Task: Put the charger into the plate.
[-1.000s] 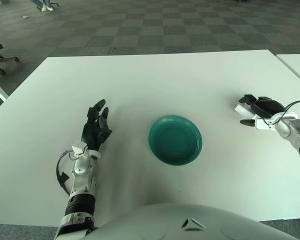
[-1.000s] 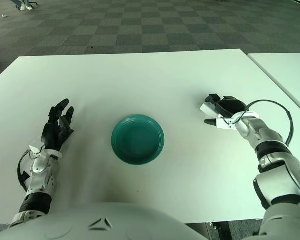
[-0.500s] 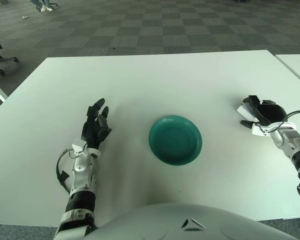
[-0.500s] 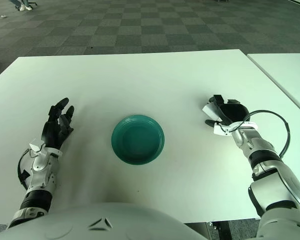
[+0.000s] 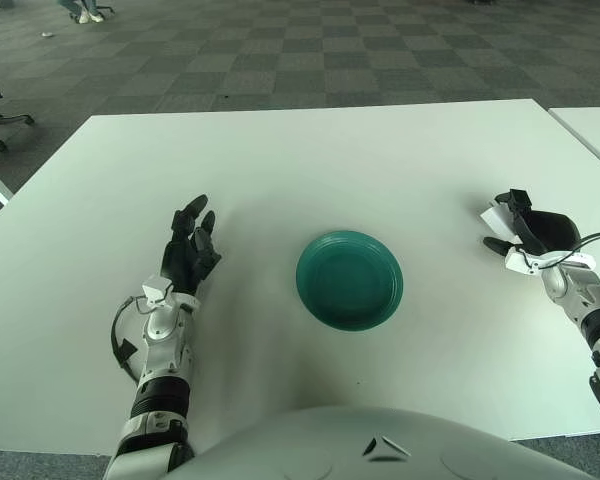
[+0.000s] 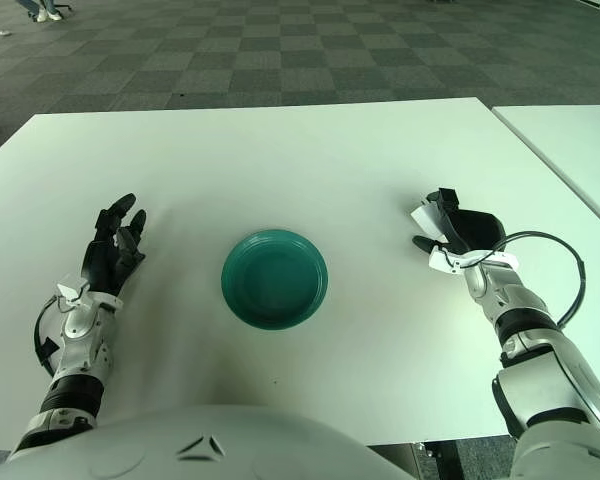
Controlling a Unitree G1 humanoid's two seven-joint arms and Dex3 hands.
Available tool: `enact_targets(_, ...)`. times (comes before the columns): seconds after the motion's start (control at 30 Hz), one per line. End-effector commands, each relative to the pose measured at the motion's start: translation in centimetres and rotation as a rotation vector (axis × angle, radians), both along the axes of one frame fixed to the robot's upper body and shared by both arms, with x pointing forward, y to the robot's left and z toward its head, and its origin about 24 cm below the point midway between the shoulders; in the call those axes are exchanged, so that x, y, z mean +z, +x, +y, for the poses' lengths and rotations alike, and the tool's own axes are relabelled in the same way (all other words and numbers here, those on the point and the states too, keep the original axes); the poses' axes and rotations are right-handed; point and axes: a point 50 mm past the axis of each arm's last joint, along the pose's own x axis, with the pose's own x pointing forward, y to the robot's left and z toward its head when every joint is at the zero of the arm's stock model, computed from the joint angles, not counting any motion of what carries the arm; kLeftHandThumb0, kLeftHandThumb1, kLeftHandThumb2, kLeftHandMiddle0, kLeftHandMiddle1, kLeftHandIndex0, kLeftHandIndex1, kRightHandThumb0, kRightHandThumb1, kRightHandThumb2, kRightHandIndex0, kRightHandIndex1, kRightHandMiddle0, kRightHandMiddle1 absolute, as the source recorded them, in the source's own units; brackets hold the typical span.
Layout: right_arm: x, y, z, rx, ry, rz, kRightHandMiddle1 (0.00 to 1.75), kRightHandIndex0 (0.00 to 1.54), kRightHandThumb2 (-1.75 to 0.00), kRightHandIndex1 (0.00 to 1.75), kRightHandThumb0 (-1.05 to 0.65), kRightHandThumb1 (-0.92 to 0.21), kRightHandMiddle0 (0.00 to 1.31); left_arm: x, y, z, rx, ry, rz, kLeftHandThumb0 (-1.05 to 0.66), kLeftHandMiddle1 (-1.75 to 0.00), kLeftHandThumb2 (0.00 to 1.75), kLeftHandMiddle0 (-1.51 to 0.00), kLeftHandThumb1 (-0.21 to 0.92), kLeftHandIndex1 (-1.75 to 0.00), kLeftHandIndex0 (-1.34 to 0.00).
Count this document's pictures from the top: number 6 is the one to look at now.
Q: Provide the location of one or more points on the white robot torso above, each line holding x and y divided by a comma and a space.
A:
205, 450

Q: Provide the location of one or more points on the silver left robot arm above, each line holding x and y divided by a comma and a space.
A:
80, 350

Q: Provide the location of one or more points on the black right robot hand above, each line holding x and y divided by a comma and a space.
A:
475, 230

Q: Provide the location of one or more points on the white charger block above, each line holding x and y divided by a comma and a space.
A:
427, 220

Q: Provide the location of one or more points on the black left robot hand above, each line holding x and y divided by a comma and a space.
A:
102, 260

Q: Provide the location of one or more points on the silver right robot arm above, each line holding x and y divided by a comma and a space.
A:
530, 330

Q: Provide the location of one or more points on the person's feet white shoes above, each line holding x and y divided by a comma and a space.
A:
42, 15

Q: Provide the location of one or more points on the white side table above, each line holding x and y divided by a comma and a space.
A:
570, 145

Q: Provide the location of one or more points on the green round plate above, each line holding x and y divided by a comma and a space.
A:
275, 280

